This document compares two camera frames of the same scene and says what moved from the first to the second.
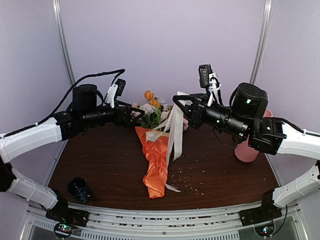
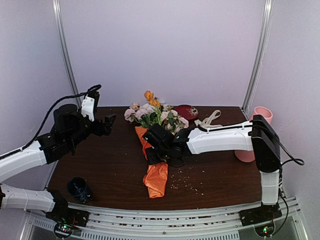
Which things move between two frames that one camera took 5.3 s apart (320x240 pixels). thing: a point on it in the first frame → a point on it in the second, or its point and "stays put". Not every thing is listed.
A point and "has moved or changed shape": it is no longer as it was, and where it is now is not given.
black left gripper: x=126 y=120 → x=107 y=125
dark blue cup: x=78 y=188 stays put
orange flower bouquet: x=154 y=133 stays put
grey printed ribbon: x=175 y=125 has moved or changed shape
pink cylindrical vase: x=246 y=153 stays put
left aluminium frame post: x=57 y=13 stays put
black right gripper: x=194 y=113 → x=151 y=158
